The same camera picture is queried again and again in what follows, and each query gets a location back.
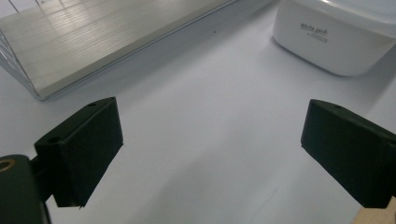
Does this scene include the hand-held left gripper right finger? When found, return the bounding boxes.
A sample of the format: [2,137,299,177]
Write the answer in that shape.
[300,98,396,209]

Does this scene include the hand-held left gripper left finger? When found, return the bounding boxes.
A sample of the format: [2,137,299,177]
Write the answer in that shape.
[34,96,124,209]

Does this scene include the white plastic food container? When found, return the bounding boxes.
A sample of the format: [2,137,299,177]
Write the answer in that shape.
[272,0,396,77]

